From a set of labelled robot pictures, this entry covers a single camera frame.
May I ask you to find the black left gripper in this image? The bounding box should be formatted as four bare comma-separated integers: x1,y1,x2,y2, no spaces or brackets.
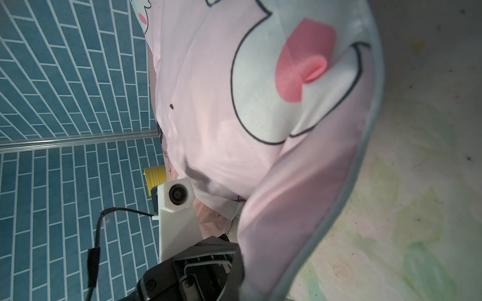
123,236,244,301

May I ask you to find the light pink cartoon pillow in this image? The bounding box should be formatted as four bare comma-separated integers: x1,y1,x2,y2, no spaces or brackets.
131,1,384,300

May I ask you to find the yellow pen cup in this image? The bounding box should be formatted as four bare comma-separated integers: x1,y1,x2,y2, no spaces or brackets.
144,166,167,196

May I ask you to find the floral table cloth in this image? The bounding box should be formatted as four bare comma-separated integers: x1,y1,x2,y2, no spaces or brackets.
283,1,481,300

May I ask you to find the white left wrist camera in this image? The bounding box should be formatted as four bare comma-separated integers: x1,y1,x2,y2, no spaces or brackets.
151,178,202,262

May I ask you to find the black left camera cable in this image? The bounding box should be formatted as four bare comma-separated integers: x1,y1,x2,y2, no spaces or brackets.
84,206,155,301

